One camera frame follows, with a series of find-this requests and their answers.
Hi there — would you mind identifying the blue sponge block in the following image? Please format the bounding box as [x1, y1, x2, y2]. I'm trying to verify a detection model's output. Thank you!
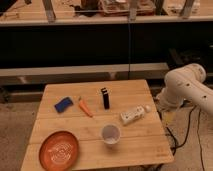
[54, 97, 73, 113]

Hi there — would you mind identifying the white paper cup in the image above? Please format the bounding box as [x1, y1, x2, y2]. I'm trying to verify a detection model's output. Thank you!
[101, 124, 121, 146]

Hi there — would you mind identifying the orange toy carrot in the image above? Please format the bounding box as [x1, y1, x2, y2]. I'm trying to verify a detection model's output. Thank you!
[78, 97, 93, 117]

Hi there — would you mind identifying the white plastic bottle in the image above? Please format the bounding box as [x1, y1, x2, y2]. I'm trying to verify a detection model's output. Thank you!
[120, 105, 151, 125]

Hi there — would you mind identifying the black floor cable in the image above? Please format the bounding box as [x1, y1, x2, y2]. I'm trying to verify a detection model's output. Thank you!
[157, 105, 207, 171]

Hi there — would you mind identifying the orange plate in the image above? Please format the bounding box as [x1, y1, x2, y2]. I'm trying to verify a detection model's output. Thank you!
[39, 131, 79, 171]

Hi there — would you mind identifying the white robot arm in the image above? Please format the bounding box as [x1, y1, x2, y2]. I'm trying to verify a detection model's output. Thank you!
[157, 63, 213, 115]

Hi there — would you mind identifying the wooden table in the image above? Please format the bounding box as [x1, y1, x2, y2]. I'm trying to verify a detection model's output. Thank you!
[21, 80, 174, 171]

